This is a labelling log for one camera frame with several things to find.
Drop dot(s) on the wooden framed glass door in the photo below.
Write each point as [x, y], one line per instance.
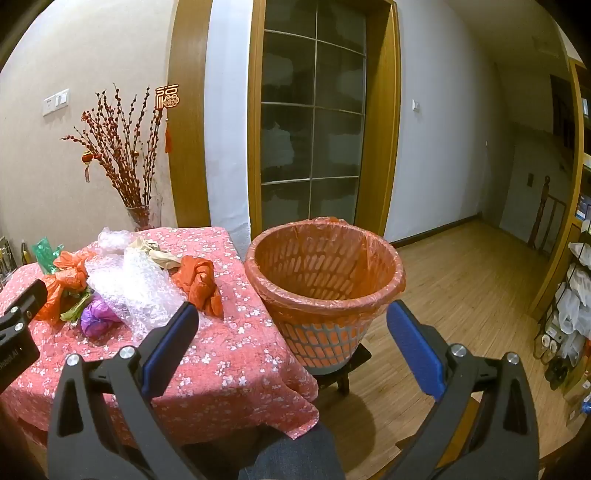
[288, 138]

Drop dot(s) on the bright orange plastic bag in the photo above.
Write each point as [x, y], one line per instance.
[64, 281]

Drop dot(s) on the green plastic wrapper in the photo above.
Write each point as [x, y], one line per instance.
[76, 310]

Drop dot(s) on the red berry branches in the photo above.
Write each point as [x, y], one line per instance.
[124, 161]

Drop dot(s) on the beige crumpled paper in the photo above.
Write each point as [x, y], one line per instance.
[159, 258]

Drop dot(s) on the glass vase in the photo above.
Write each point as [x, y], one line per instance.
[138, 217]

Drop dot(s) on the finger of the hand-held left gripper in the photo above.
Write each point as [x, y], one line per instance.
[25, 307]

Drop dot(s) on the small white wall switch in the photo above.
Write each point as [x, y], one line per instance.
[416, 105]

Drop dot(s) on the dark wooden stool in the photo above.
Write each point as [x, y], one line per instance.
[358, 361]

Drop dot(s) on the pink floral tablecloth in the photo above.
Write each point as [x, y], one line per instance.
[240, 350]

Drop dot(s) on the person's leg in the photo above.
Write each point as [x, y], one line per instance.
[291, 454]

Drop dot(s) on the wooden shelf unit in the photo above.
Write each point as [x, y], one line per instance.
[579, 138]

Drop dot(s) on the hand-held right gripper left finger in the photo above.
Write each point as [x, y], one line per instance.
[168, 350]

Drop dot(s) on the dark orange plastic bag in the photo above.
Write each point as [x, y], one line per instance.
[198, 281]

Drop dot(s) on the red gold hanging ornament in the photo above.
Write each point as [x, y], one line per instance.
[166, 97]

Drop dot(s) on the clear bubble wrap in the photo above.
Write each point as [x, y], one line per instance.
[134, 295]

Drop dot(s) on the green printed plastic bag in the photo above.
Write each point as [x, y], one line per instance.
[44, 254]

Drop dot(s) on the small red lantern ornament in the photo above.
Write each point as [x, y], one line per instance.
[87, 158]

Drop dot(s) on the wooden stair railing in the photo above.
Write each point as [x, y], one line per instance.
[547, 207]

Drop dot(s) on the purple plastic bag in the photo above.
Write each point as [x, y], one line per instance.
[97, 318]

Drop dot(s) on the white light switch panel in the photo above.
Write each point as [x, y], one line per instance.
[56, 102]

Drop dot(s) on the clear plastic bag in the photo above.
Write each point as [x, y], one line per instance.
[113, 240]

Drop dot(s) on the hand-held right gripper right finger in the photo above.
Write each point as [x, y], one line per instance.
[415, 350]

